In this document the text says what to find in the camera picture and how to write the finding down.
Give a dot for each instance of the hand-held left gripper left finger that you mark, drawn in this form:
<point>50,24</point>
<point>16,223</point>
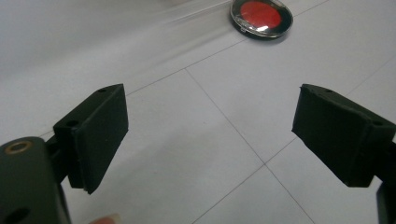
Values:
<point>93,137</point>

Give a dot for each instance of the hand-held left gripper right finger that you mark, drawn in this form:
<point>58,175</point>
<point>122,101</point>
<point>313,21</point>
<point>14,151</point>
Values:
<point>339,140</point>

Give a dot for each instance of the round red blush compact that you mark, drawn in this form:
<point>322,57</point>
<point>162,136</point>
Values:
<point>261,17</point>

